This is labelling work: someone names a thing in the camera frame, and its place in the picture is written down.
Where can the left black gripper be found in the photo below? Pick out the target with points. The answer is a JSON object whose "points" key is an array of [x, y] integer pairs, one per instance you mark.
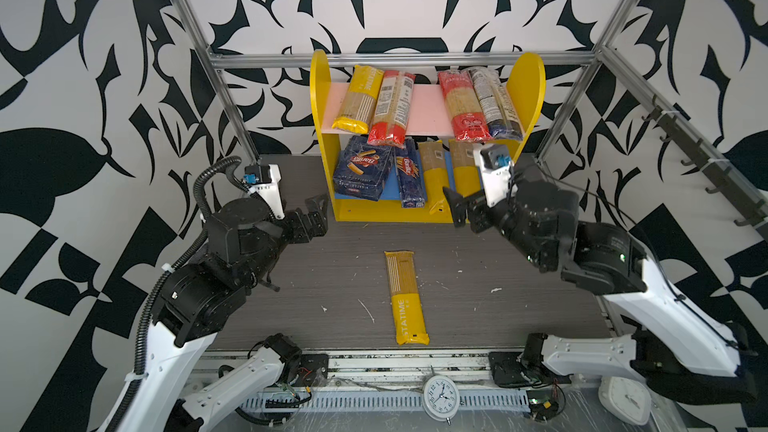
{"points": [[312, 218]]}

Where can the blue lower shelf board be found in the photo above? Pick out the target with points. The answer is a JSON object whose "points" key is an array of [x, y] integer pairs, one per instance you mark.
{"points": [[391, 188]]}

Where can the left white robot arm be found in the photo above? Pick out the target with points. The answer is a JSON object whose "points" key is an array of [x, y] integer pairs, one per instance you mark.
{"points": [[191, 303]]}

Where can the yellow spaghetti bag with barcode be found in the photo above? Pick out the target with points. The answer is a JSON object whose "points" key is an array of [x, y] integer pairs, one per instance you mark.
{"points": [[465, 172]]}

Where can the yellow Pastatime spaghetti bag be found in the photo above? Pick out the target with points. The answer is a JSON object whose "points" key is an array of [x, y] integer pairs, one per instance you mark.
{"points": [[360, 100], [409, 323]]}

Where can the blue Barilla spaghetti bag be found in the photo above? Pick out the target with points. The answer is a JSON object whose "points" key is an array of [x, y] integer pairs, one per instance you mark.
{"points": [[410, 182]]}

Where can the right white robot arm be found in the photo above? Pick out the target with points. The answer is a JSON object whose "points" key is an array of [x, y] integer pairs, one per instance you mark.
{"points": [[678, 350]]}

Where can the yellow wooden shelf unit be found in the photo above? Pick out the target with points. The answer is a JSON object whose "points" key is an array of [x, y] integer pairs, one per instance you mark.
{"points": [[526, 85]]}

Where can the square white clock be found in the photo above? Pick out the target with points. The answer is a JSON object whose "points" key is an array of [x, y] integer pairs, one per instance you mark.
{"points": [[628, 400]]}

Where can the round white alarm clock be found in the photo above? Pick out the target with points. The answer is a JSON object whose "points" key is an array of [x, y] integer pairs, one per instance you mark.
{"points": [[441, 398]]}

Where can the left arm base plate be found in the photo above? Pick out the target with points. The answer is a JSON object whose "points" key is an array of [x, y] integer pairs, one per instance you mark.
{"points": [[312, 370]]}

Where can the plain yellow spaghetti bag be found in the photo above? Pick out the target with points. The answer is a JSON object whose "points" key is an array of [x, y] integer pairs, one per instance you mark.
{"points": [[435, 174]]}

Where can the white slotted cable duct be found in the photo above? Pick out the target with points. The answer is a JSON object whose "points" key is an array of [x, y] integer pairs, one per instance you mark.
{"points": [[326, 401]]}

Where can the blue Barilla pasta box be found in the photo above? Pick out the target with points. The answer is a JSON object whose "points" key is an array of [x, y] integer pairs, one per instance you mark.
{"points": [[362, 169]]}

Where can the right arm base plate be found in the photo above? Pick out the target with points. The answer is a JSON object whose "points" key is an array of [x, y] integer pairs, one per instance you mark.
{"points": [[508, 372]]}

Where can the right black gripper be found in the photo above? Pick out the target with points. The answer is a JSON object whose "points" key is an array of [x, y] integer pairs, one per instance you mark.
{"points": [[463, 209]]}

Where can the clear blue label noodle pack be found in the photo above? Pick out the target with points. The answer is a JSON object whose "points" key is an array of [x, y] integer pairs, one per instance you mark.
{"points": [[498, 109]]}

